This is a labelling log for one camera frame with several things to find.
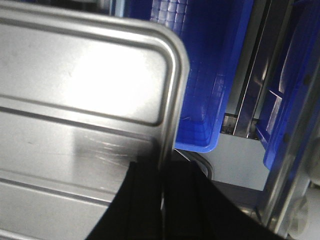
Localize lower blue bin centre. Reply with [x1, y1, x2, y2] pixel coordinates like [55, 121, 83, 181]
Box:
[150, 0, 254, 153]

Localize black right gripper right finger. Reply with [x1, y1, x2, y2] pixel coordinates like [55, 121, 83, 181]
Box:
[162, 161, 281, 240]

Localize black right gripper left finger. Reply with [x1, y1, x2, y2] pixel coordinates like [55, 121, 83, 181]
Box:
[86, 160, 162, 240]

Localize ribbed silver metal tray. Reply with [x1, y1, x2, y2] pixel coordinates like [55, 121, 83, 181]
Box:
[0, 0, 189, 240]

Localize blue bin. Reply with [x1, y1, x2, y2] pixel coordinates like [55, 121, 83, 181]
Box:
[150, 0, 254, 153]
[256, 0, 320, 170]

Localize lower blue bin right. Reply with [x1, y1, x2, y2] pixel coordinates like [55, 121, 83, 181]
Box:
[256, 0, 320, 170]

